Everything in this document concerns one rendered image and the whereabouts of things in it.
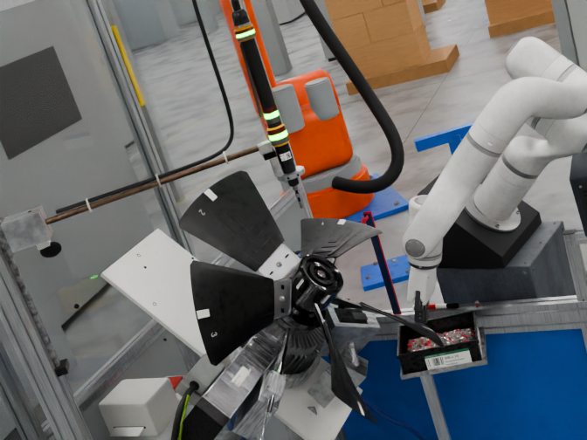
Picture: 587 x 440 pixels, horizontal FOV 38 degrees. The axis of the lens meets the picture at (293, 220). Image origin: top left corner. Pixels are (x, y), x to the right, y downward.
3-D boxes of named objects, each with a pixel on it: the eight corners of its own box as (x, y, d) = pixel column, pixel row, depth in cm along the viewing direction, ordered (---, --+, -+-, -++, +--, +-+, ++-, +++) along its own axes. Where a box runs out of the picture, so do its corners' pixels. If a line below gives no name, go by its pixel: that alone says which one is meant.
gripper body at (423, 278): (415, 245, 215) (413, 285, 220) (403, 264, 206) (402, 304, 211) (445, 250, 212) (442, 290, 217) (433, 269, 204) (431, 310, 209)
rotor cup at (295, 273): (272, 319, 201) (298, 283, 194) (270, 274, 212) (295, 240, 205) (325, 336, 206) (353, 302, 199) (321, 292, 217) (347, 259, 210)
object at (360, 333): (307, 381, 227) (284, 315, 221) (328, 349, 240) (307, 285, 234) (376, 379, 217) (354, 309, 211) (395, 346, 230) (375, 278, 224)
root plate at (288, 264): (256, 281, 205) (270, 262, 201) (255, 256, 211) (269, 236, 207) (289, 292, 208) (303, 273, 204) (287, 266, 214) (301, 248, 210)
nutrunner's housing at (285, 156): (287, 189, 205) (226, 1, 190) (285, 186, 208) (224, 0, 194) (303, 184, 205) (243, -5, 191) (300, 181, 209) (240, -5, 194)
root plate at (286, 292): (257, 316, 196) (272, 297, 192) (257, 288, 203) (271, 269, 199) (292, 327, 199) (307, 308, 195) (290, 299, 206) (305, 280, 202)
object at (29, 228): (8, 257, 196) (-7, 224, 193) (12, 249, 202) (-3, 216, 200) (51, 243, 197) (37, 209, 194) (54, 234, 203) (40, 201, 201)
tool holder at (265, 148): (272, 187, 202) (258, 147, 199) (267, 180, 209) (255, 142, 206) (307, 174, 203) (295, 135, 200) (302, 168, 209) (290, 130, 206)
